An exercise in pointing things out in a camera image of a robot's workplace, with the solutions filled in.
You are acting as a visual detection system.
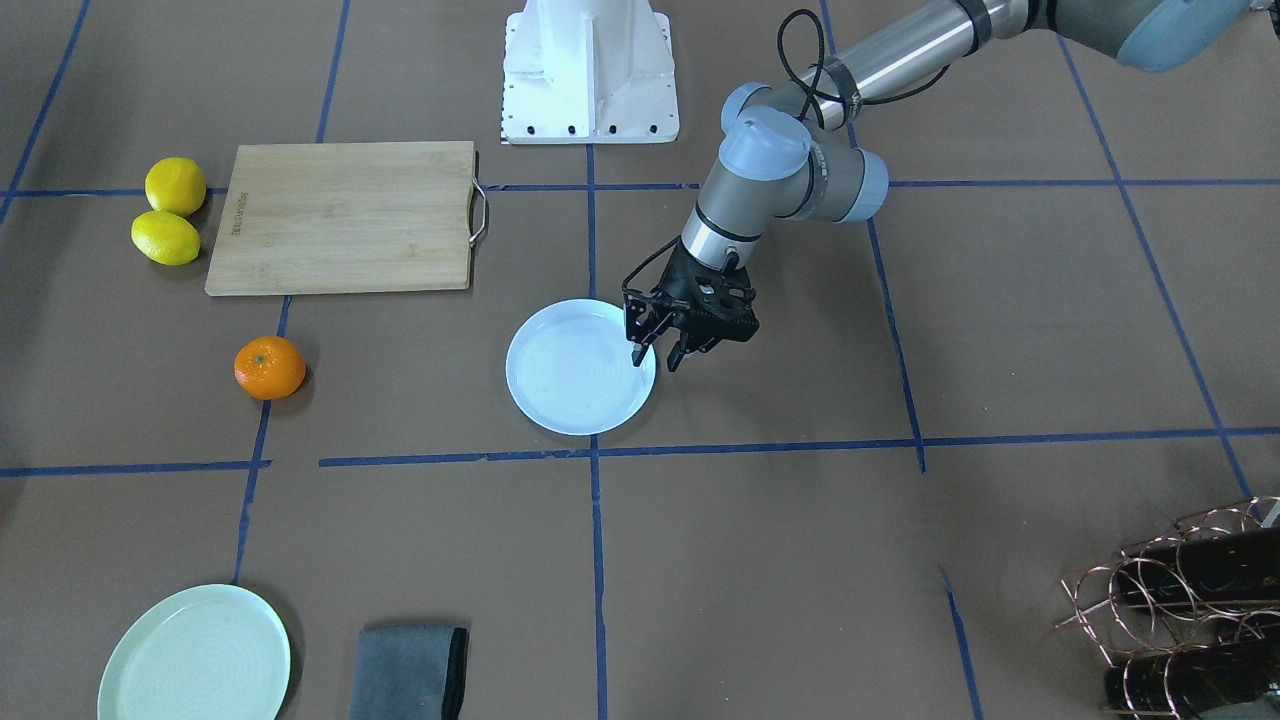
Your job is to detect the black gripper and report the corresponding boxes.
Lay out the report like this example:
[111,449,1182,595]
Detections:
[625,240,760,373]

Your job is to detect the light blue plate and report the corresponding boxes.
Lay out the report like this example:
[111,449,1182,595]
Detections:
[506,299,657,436]

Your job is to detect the light green plate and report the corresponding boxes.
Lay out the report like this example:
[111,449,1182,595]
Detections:
[97,584,292,719]

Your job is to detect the bamboo cutting board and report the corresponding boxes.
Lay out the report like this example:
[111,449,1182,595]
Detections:
[205,141,488,297]

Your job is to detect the orange mandarin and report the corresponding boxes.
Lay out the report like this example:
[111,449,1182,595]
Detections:
[233,334,307,401]

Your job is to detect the grey folded cloth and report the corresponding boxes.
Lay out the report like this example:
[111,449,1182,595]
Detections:
[347,624,470,719]

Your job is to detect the lower yellow lemon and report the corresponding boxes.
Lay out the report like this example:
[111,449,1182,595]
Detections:
[131,210,201,266]

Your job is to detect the yellow lemon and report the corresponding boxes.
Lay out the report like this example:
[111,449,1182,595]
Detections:
[143,158,207,218]
[131,210,201,266]

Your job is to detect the upper yellow lemon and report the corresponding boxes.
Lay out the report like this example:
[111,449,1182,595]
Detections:
[143,158,207,218]

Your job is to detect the dark wine bottle upper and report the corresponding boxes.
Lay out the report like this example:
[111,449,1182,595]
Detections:
[1114,527,1279,612]

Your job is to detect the dark wine bottle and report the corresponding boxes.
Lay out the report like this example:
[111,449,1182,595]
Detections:
[1114,527,1279,612]
[1103,641,1279,719]

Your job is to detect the dark wine bottle lower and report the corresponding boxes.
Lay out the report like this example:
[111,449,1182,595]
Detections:
[1103,641,1279,719]

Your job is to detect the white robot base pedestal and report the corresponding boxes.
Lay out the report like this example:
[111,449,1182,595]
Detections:
[500,1,681,145]

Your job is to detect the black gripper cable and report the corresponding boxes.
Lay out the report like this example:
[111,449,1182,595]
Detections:
[776,10,951,131]

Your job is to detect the copper wire bottle rack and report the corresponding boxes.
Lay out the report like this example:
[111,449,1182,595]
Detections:
[1060,496,1279,719]

